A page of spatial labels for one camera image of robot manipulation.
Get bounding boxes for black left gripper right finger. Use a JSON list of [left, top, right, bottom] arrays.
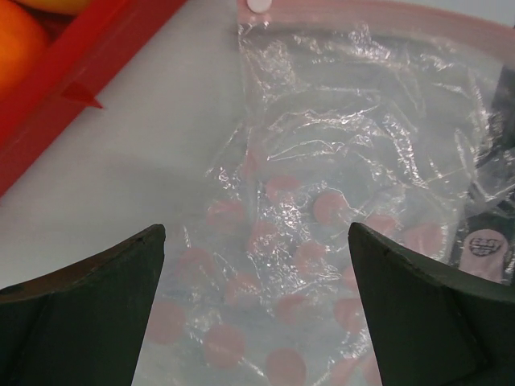
[[348, 223, 514, 386]]

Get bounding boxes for orange fruit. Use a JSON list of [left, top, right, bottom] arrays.
[[1, 1, 51, 100]]

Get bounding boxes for yellow lemon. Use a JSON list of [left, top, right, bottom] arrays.
[[17, 0, 91, 16]]

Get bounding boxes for red plastic tray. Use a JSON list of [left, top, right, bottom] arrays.
[[1, 1, 184, 192]]

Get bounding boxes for clear pink-dotted zip bag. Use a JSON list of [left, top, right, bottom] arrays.
[[134, 1, 514, 385]]

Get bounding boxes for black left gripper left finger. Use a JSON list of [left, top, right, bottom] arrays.
[[1, 224, 166, 385]]

